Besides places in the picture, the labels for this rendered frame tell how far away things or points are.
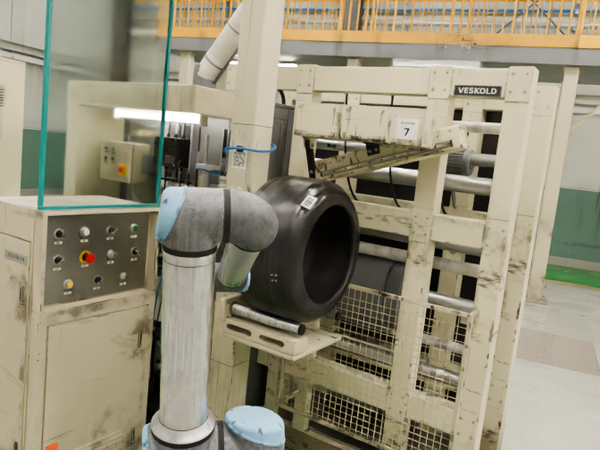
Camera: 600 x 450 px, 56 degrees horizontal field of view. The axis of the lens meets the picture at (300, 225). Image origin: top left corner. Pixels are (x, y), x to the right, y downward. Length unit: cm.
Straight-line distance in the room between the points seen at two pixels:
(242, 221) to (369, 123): 128
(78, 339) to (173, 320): 116
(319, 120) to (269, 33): 41
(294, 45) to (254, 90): 605
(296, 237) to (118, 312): 85
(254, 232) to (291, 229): 85
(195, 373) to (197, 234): 33
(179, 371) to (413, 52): 686
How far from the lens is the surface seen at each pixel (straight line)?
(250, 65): 239
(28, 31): 1328
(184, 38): 932
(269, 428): 144
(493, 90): 252
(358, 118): 238
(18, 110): 545
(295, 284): 207
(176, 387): 133
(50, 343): 231
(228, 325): 238
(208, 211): 115
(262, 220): 118
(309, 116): 250
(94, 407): 255
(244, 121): 238
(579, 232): 1132
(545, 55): 764
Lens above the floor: 158
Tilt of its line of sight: 8 degrees down
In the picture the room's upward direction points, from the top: 6 degrees clockwise
